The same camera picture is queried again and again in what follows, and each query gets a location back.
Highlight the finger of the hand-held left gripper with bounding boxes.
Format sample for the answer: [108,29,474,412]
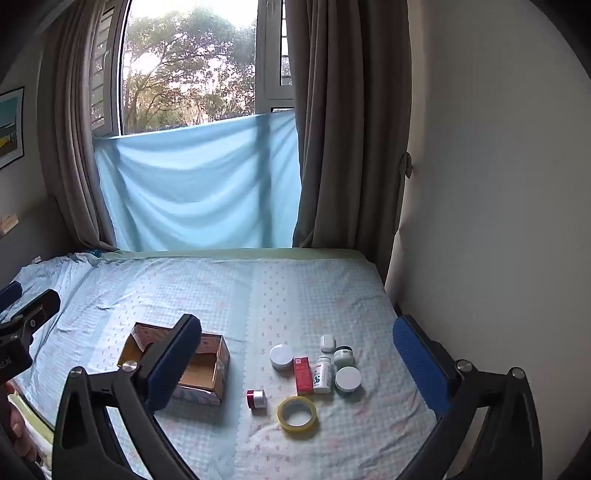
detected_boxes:
[0,281,24,311]
[0,289,62,343]

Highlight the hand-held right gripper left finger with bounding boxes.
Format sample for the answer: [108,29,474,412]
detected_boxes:
[53,314,203,480]

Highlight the white pill bottle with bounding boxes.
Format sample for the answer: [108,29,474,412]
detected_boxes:
[313,354,335,394]

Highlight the window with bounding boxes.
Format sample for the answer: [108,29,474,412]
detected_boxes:
[90,0,296,139]

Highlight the brown curtain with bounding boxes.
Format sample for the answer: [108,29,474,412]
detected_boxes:
[37,0,132,252]
[284,0,414,282]

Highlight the light blue hanging cloth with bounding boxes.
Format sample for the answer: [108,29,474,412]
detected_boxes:
[93,111,303,252]

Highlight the cardboard box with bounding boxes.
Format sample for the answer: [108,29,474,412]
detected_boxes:
[117,322,230,407]

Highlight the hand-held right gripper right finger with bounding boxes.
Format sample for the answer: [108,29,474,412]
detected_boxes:
[392,315,544,480]

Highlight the green mattress cover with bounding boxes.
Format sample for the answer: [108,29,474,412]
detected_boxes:
[99,248,375,268]

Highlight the wall poster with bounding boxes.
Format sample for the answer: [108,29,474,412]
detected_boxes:
[0,87,25,171]

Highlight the small red carton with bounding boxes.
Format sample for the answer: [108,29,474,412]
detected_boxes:
[293,356,315,396]

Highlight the person's left hand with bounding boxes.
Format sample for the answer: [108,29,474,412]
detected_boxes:
[0,383,43,468]

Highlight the checked bed sheet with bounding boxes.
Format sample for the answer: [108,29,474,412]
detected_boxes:
[0,249,445,480]

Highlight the yellow tape roll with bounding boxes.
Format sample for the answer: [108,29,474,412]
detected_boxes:
[276,395,318,433]

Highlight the white round jar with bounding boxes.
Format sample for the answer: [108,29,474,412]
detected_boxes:
[270,344,295,371]

